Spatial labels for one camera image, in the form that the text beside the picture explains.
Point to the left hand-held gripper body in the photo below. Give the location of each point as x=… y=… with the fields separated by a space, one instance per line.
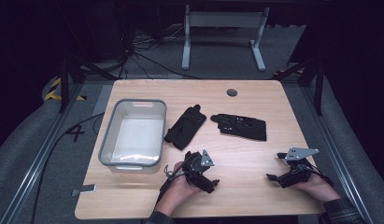
x=197 y=165

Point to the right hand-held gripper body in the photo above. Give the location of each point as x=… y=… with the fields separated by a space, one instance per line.
x=297 y=177

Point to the person's right hand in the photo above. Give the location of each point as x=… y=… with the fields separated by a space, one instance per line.
x=320 y=188

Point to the person's left hand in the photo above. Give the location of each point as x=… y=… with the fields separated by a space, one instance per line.
x=177 y=189

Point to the black glove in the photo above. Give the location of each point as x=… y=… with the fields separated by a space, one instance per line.
x=185 y=129
x=245 y=127

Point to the white plastic bin grey rim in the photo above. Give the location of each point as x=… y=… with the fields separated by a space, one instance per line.
x=136 y=137

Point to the black metal stand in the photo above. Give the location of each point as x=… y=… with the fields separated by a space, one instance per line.
x=64 y=84
x=319 y=84

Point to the small grey metal tab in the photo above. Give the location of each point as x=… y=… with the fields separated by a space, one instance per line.
x=85 y=188

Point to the yellow black hazard tape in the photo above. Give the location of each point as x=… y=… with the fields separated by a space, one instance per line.
x=54 y=93

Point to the aluminium floor rail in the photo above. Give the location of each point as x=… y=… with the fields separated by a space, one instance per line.
x=40 y=158
x=336 y=152

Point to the white metal table frame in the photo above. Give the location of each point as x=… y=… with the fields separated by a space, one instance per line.
x=222 y=19

